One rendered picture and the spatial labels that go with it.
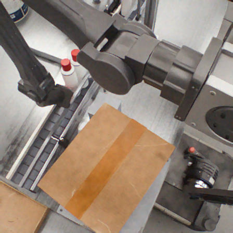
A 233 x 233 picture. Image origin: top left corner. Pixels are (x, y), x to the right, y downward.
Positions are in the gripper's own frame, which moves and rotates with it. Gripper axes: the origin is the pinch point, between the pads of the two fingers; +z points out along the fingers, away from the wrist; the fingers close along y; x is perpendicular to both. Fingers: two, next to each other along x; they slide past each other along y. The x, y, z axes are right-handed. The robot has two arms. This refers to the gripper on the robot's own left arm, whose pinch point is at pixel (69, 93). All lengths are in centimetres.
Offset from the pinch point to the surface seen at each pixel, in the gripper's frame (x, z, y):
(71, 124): 11.0, -0.8, -5.0
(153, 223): 77, 59, -57
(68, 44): -16.6, 19.4, 16.2
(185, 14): -53, 54, -27
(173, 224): 73, 62, -70
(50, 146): 19.8, -8.7, -2.3
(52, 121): 12.6, -2.8, 2.4
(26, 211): 42.2, -20.3, -4.7
